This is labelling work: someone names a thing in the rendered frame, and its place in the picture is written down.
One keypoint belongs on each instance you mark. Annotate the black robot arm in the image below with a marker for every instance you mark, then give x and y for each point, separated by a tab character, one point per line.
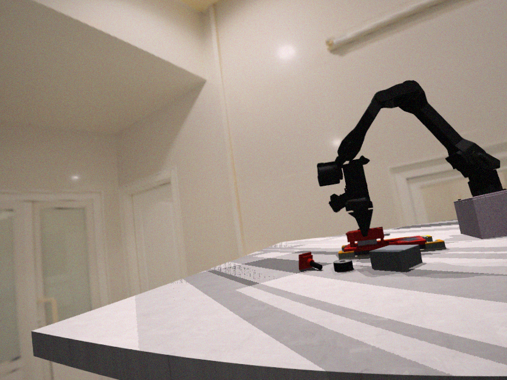
464	155

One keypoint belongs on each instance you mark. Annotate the black toy tyre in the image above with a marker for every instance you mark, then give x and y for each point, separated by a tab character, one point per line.
343	265

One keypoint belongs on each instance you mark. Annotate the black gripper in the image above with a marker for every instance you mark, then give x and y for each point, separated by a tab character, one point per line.
359	204

